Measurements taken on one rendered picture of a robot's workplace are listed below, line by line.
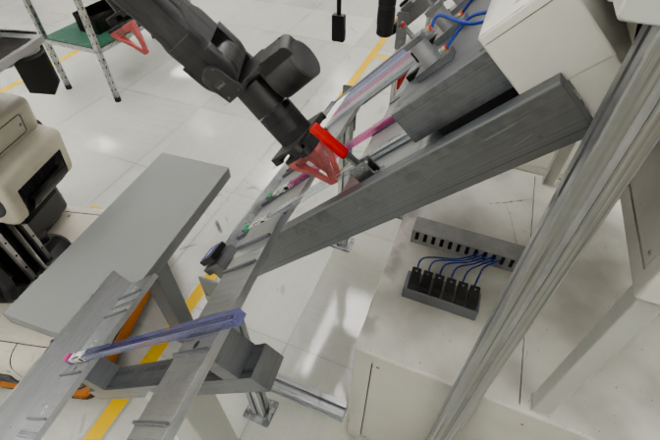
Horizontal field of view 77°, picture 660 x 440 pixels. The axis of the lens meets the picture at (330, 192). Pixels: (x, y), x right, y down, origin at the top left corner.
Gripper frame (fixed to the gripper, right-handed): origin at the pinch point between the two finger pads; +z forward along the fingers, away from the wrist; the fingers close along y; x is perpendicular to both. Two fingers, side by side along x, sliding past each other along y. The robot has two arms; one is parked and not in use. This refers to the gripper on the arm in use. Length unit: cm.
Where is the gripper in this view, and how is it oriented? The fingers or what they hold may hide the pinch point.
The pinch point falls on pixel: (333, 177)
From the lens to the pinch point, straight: 67.9
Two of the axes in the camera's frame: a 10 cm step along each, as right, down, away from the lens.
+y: 3.7, -6.4, 6.8
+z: 6.4, 7.0, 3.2
